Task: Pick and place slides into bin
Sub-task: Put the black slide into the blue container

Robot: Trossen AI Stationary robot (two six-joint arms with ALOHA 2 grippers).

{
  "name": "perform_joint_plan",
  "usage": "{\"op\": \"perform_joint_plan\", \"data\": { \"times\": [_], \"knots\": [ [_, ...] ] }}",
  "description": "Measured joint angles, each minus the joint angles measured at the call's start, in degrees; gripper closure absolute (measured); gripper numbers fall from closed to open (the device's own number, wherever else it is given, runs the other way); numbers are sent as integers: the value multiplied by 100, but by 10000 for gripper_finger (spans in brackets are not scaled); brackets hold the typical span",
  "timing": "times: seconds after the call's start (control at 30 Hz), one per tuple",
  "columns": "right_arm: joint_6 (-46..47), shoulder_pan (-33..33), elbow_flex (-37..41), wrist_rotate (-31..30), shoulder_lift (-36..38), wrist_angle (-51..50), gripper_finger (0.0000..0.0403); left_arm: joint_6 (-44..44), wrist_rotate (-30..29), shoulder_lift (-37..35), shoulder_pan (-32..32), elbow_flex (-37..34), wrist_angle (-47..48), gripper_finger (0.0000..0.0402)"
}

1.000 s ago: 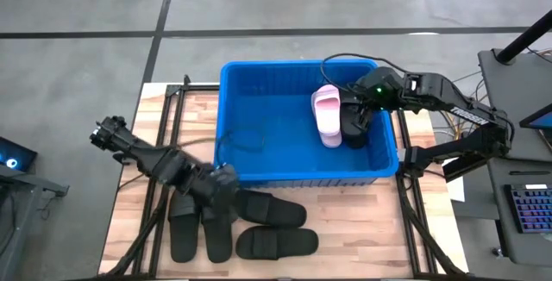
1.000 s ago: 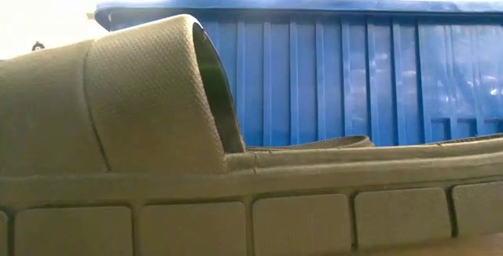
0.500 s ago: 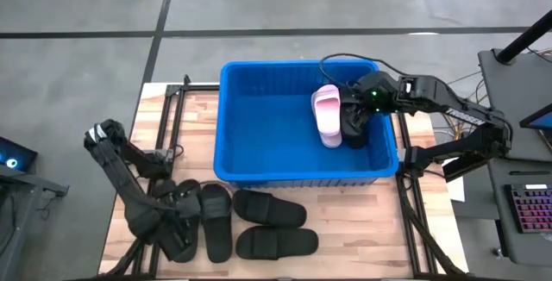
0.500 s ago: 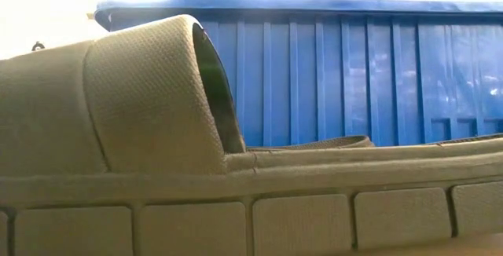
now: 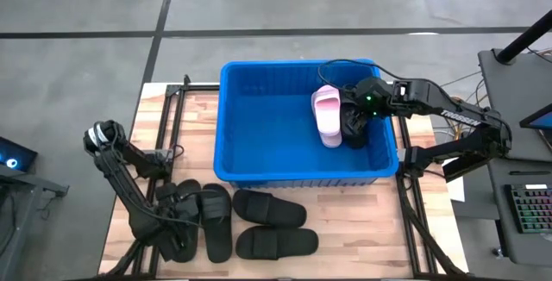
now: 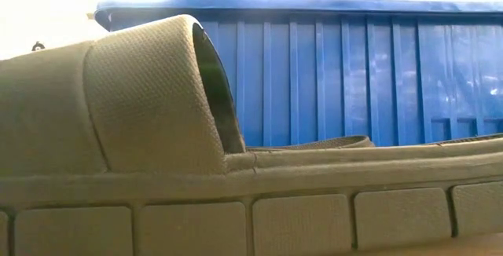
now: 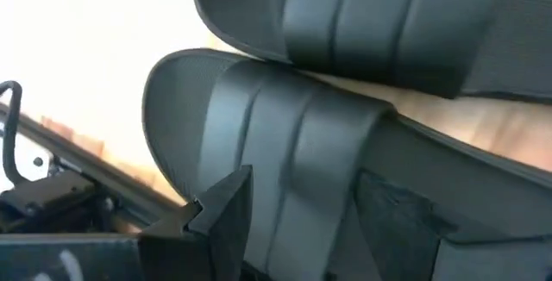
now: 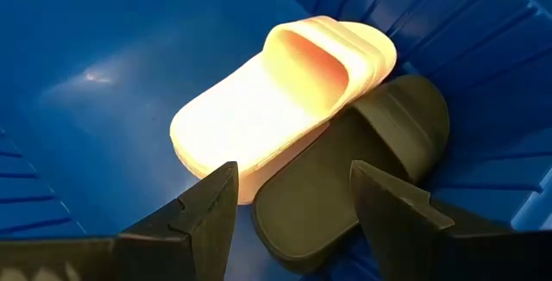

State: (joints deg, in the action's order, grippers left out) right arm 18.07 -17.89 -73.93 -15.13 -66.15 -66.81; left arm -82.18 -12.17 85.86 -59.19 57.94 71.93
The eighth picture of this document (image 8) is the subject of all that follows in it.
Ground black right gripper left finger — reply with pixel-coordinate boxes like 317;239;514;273
114;160;240;281

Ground pink foam slide sandal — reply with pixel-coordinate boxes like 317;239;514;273
236;121;331;205
169;15;398;183

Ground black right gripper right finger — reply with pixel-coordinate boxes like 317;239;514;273
349;159;514;281

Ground black foam slide sandal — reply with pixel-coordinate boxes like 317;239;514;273
252;73;452;274

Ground blue plastic bin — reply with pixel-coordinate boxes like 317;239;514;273
0;0;552;281

